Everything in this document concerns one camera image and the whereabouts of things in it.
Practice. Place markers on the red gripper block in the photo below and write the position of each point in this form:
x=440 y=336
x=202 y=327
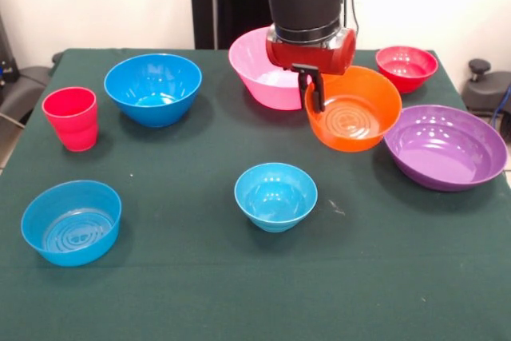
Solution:
x=311 y=57

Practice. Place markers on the orange bowl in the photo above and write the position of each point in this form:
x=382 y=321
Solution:
x=359 y=133

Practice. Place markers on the ribbed cyan bowl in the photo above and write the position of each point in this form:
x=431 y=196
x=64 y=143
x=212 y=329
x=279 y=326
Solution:
x=275 y=221

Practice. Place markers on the wide purple bowl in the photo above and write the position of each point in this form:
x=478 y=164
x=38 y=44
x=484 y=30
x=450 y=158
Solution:
x=447 y=153

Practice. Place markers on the ribbed pink-red cup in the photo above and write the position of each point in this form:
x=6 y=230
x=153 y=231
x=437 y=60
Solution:
x=72 y=129

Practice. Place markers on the flat-bottomed blue bowl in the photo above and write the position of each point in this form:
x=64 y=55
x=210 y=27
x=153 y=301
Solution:
x=72 y=255

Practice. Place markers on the large pink bowl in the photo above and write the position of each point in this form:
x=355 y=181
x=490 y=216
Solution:
x=255 y=73

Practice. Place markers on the small crimson bowl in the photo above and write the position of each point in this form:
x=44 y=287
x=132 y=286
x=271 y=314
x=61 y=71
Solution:
x=415 y=65

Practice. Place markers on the deep blue bowl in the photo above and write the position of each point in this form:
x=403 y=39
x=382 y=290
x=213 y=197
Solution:
x=159 y=77

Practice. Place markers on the grey black equipment base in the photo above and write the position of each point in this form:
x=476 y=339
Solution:
x=485 y=89
x=24 y=89

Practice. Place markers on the dark green table cloth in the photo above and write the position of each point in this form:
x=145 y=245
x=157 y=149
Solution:
x=255 y=297

